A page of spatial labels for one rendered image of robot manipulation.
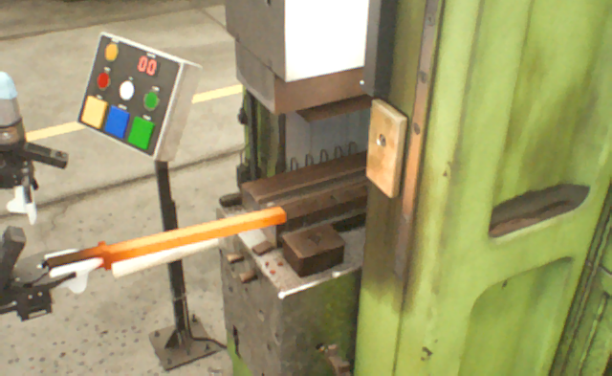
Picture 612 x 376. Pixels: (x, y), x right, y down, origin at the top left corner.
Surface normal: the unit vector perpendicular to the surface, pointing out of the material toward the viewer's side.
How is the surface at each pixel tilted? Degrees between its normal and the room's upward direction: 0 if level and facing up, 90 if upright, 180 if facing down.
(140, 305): 0
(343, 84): 90
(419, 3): 90
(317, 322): 90
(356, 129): 90
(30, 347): 0
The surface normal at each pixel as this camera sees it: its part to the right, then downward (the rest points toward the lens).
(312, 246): 0.02, -0.84
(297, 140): 0.48, 0.49
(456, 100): -0.88, 0.25
